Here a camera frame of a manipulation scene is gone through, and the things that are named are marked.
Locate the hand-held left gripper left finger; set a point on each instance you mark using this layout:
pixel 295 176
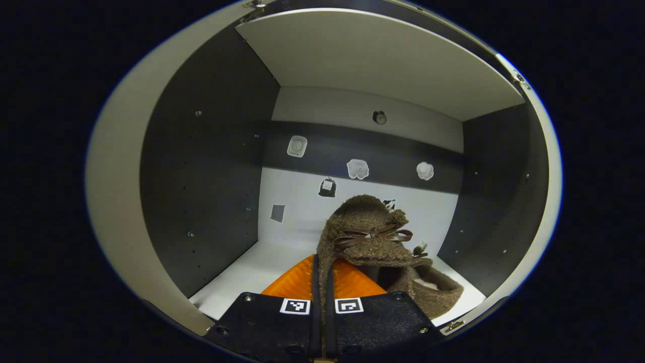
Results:
pixel 316 287

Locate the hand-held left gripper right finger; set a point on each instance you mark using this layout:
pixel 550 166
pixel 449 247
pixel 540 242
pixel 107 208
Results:
pixel 373 322

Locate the brown fuzzy shoe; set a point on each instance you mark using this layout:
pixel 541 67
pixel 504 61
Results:
pixel 443 297
pixel 363 217

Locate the white shoe cabinet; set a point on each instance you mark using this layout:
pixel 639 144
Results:
pixel 211 176

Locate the white cabinet shelf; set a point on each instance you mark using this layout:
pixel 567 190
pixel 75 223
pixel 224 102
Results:
pixel 373 60
pixel 242 277

